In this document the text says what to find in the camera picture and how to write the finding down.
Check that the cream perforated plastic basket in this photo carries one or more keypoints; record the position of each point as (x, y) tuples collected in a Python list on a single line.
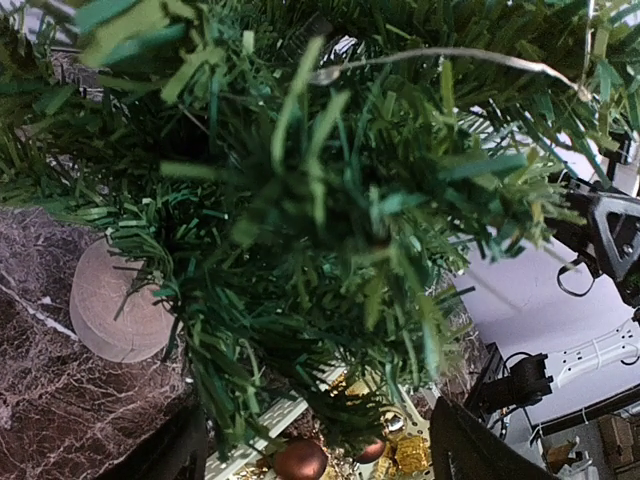
[(284, 412)]

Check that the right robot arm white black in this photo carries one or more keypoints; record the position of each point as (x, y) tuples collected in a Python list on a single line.
[(503, 385)]

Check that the brown ball ornament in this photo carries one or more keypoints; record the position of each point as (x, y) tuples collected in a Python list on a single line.
[(372, 452), (301, 459)]

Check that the brown ball ornament middle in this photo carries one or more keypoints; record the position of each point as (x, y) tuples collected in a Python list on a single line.
[(372, 452)]

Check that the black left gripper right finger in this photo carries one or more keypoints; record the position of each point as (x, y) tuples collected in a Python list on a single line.
[(463, 448)]

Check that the small green christmas tree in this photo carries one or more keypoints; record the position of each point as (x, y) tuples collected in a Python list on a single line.
[(296, 176)]

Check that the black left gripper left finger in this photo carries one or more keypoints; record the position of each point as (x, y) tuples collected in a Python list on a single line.
[(188, 446)]

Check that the gold gift box ornament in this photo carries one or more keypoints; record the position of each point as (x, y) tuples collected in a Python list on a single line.
[(412, 454)]

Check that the brown ball ornament front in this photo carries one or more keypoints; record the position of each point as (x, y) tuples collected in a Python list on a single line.
[(301, 459)]

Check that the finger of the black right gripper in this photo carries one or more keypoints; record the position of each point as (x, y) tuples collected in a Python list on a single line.
[(607, 241)]

